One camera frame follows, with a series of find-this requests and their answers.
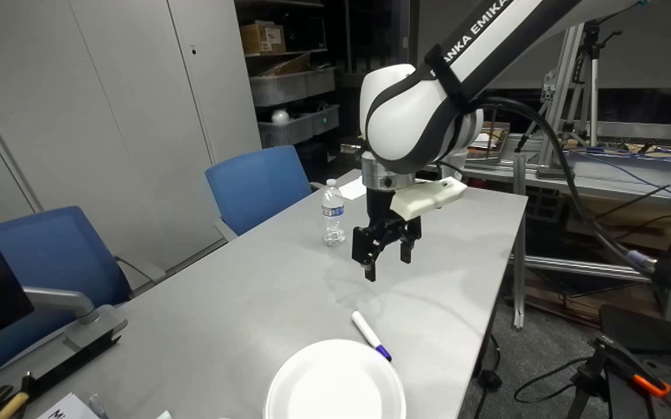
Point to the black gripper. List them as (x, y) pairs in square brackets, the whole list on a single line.
[(386, 217)]

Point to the blue office chair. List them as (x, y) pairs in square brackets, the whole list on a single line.
[(56, 252), (254, 188)]

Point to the white paper sheet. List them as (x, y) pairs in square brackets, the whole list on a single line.
[(351, 190)]

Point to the white round plate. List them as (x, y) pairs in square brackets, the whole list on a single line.
[(337, 384)]

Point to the white printed paper label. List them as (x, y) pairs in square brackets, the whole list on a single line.
[(68, 408)]

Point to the white cabinet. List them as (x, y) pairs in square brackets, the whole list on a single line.
[(104, 117)]

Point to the grey storage bin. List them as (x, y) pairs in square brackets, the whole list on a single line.
[(301, 127), (290, 88)]

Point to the white round object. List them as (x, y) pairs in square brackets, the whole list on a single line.
[(281, 117)]

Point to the black and white camera tripod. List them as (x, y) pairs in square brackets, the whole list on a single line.
[(593, 77)]

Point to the clear plastic water bottle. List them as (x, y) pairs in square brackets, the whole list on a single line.
[(333, 220)]

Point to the black bar clamp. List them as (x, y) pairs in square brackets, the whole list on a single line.
[(70, 365)]

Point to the brown cardboard under workbench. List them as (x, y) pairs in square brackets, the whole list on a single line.
[(635, 225)]

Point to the aluminium frame post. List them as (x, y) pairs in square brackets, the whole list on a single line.
[(564, 100)]

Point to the metal frame workbench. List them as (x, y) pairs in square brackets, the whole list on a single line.
[(629, 177)]

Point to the dark metal shelf unit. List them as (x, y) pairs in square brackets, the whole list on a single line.
[(293, 47)]

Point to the blue capped white marker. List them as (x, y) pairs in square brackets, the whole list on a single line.
[(367, 330)]

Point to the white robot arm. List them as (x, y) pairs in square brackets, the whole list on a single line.
[(408, 117)]

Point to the brown cardboard box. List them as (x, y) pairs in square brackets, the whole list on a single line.
[(261, 38)]

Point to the black tripod with orange clamp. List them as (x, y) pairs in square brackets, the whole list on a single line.
[(624, 372)]

